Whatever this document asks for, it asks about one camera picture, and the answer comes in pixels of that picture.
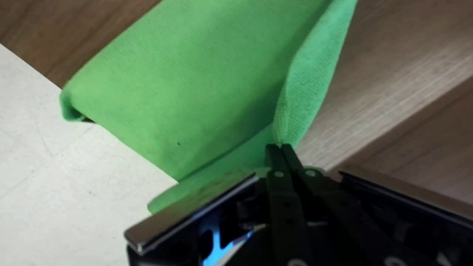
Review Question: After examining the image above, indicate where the green cloth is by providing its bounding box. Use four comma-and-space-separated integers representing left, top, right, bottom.
58, 0, 360, 216

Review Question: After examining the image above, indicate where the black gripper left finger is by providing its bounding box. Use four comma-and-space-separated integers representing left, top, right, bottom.
265, 143, 315, 266

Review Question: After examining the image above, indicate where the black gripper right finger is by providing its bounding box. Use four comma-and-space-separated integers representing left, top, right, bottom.
281, 143, 416, 266

